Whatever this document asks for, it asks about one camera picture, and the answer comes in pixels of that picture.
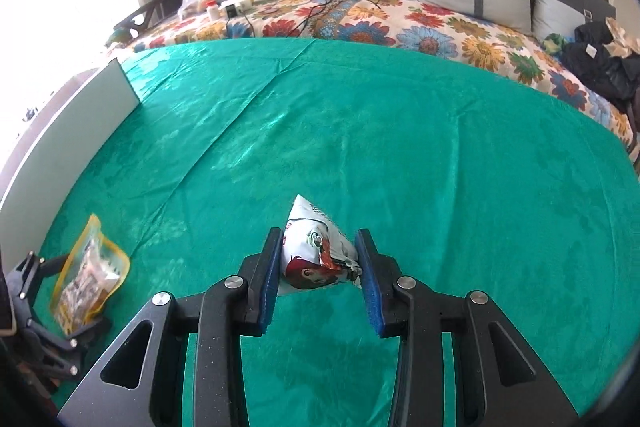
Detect green cloth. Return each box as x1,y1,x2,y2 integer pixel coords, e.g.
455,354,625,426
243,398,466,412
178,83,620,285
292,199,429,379
542,33,571,55

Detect floral bed sheet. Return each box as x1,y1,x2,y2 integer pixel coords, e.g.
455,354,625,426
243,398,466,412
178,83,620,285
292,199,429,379
107,0,640,168

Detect white triangular snack packet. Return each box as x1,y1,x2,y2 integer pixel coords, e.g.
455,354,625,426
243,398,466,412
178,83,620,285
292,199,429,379
277,193,363,295

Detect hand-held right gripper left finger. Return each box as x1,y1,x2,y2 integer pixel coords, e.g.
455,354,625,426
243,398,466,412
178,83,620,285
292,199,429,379
57,227,285,427

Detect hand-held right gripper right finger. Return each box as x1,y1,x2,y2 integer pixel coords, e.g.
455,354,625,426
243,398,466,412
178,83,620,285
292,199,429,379
354,228,583,427

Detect beige cloth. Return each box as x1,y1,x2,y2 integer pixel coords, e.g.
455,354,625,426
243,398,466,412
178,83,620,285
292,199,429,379
605,17,640,58

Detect white power strip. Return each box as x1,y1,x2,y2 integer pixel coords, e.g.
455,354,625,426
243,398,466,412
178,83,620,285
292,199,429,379
220,0,256,18

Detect white board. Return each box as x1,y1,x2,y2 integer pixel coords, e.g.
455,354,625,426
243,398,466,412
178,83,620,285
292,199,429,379
0,58,142,228

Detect dark wooden chair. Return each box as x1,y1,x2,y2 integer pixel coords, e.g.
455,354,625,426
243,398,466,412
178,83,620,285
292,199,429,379
114,0,183,42

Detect yellow-edged clear snack packet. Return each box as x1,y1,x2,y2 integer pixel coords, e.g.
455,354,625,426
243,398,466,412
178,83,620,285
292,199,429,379
50,213,132,337

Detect black cables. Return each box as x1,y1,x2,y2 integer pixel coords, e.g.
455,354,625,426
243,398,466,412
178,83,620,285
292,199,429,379
225,0,396,38

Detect green blanket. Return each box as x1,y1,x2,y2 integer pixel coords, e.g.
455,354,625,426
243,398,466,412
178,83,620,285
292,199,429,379
30,36,640,427

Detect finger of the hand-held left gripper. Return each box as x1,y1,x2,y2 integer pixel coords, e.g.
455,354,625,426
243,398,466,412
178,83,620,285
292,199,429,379
7,252,68,303
22,317,113,383

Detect pile of black clothes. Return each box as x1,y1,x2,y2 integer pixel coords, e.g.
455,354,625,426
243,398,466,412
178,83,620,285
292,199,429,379
562,22,640,112

